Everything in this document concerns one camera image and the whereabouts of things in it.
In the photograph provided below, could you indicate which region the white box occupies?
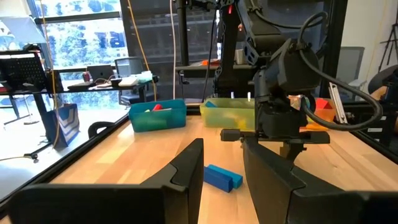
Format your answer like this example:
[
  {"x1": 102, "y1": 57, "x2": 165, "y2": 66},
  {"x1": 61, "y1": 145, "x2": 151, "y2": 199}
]
[{"x1": 118, "y1": 76, "x2": 139, "y2": 88}]

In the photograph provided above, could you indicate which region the teal cloth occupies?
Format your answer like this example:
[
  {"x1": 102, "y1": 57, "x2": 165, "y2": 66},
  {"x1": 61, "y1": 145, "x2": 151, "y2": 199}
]
[{"x1": 136, "y1": 70, "x2": 154, "y2": 84}]

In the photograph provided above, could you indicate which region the orange translucent plastic bin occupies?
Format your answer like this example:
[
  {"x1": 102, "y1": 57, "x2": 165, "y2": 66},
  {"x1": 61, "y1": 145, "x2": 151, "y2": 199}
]
[{"x1": 306, "y1": 98, "x2": 337, "y2": 131}]

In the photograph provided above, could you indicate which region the silver aluminium bracket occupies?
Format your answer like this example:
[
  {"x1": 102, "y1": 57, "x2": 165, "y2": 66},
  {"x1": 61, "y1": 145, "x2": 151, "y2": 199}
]
[{"x1": 328, "y1": 82, "x2": 348, "y2": 124}]

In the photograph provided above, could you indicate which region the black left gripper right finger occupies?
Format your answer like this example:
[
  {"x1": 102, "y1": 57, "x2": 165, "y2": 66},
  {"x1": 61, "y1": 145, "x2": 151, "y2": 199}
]
[{"x1": 243, "y1": 139, "x2": 398, "y2": 224}]

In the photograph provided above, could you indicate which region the grey mesh office chair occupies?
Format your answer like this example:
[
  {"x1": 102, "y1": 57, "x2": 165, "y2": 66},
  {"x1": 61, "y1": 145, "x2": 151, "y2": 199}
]
[{"x1": 114, "y1": 57, "x2": 147, "y2": 106}]

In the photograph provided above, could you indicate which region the black tripod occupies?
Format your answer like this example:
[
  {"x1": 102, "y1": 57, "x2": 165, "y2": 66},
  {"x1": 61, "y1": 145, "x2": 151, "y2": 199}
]
[{"x1": 377, "y1": 15, "x2": 398, "y2": 74}]

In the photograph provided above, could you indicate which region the white hanging cable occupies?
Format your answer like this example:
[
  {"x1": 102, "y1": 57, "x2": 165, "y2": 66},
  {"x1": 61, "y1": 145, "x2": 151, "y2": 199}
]
[{"x1": 169, "y1": 0, "x2": 177, "y2": 100}]

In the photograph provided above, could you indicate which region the blue plastic bin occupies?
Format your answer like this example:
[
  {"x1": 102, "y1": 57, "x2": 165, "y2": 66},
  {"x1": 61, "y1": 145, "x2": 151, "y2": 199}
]
[{"x1": 128, "y1": 98, "x2": 187, "y2": 133}]

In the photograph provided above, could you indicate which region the black side desk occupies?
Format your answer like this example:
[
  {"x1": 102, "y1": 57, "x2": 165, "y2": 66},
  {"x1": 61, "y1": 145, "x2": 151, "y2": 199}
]
[{"x1": 67, "y1": 76, "x2": 159, "y2": 103}]

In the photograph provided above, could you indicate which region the dark blue wooden plank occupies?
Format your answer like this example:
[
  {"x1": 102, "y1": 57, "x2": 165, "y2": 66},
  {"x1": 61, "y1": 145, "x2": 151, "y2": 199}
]
[{"x1": 203, "y1": 166, "x2": 234, "y2": 194}]

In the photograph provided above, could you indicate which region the black aluminium table frame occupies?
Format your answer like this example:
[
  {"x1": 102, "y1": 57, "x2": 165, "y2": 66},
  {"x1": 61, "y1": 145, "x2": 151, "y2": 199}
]
[{"x1": 0, "y1": 0, "x2": 398, "y2": 215}]

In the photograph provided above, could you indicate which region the blue and white bag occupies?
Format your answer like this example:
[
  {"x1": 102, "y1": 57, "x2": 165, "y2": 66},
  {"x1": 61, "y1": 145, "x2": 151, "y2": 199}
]
[{"x1": 46, "y1": 103, "x2": 80, "y2": 149}]

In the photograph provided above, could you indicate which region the black curved object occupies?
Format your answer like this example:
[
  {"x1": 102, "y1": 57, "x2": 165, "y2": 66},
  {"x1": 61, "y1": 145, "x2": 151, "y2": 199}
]
[{"x1": 88, "y1": 121, "x2": 116, "y2": 139}]

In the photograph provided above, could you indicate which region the yellow hanging cable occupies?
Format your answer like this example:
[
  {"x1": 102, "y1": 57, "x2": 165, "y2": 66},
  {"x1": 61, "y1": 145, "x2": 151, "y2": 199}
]
[
  {"x1": 126, "y1": 0, "x2": 158, "y2": 102},
  {"x1": 39, "y1": 0, "x2": 60, "y2": 149}
]

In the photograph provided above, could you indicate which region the right gripper cable loop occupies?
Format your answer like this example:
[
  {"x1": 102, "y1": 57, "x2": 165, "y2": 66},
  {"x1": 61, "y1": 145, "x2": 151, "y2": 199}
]
[{"x1": 297, "y1": 11, "x2": 384, "y2": 132}]

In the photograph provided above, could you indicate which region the yellow translucent plastic bin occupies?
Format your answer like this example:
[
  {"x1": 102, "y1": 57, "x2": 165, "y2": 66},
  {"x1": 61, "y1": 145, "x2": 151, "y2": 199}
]
[{"x1": 200, "y1": 98, "x2": 259, "y2": 130}]

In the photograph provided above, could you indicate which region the grey laptop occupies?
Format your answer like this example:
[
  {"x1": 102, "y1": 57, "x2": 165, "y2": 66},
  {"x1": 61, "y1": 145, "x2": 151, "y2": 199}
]
[{"x1": 86, "y1": 64, "x2": 115, "y2": 82}]

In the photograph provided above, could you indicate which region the black equipment box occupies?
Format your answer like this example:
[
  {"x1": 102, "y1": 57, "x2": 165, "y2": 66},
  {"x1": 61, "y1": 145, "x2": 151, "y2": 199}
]
[{"x1": 343, "y1": 104, "x2": 398, "y2": 147}]

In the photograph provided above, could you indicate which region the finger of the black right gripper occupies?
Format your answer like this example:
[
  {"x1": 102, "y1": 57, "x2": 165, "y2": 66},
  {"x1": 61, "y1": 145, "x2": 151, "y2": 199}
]
[{"x1": 287, "y1": 144, "x2": 307, "y2": 162}]

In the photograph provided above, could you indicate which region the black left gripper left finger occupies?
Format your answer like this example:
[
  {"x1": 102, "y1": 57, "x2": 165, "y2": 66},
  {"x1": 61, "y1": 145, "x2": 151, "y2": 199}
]
[{"x1": 8, "y1": 138, "x2": 205, "y2": 224}]

